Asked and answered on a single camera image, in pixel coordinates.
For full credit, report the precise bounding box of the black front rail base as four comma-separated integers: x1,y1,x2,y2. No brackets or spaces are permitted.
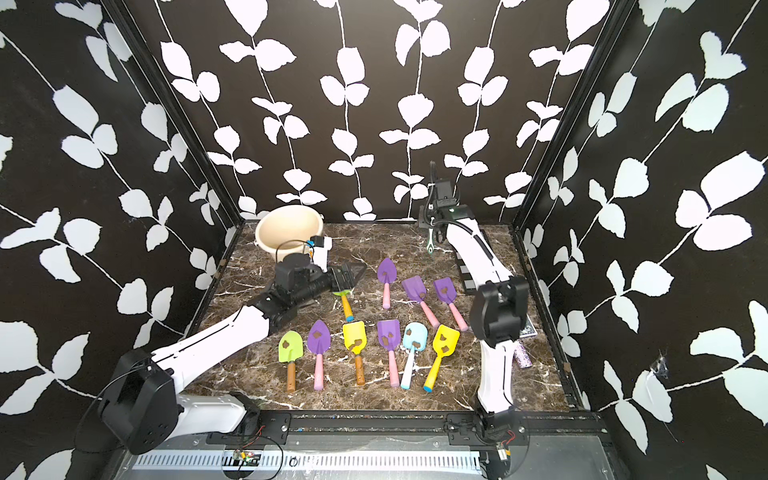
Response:
128,407,610,448

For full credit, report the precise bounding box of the purple square trowel front row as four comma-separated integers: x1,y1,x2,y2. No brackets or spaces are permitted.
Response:
377,319,401,388

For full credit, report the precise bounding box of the light blue trowel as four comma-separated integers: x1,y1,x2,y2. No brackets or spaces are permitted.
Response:
400,322,428,390

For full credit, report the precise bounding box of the lime square trowel wooden handle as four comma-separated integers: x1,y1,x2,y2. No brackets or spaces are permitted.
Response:
278,330,304,393

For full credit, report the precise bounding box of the purple pointed trowel pink handle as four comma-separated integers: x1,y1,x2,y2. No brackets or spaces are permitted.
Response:
377,258,397,310

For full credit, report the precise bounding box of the purple square trowel pink handle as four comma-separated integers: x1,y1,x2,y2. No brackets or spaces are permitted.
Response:
402,276,440,329

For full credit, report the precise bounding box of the green white scrub brush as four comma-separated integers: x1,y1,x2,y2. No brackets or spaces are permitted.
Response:
426,227,435,255

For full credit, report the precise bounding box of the lime pointed trowel yellow handle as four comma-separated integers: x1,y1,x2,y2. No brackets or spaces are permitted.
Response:
337,293,355,322

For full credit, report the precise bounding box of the black white checkerboard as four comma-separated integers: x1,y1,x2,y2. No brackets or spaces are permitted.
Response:
447,226,479,295

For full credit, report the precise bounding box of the cream plastic bucket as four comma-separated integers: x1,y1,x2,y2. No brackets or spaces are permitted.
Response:
255,205,324,262

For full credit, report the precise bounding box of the purple trowel pink handle right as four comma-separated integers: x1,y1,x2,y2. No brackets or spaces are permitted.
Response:
433,277,468,332

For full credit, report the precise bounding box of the playing card deck box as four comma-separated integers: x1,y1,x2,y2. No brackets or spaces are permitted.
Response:
519,317,537,339

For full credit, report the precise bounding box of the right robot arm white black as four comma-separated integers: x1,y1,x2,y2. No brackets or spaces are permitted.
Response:
418,179,529,425

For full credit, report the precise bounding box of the white perforated cable tray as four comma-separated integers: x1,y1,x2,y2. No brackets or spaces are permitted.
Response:
130,450,481,474

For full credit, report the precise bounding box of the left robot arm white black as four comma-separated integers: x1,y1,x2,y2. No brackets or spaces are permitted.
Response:
97,253,367,455

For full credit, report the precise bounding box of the yellow square trowel wooden handle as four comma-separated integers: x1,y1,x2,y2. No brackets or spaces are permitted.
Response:
343,321,367,385

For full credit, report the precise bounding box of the purple pointed trowel front row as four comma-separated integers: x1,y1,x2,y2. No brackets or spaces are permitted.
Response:
307,320,331,391

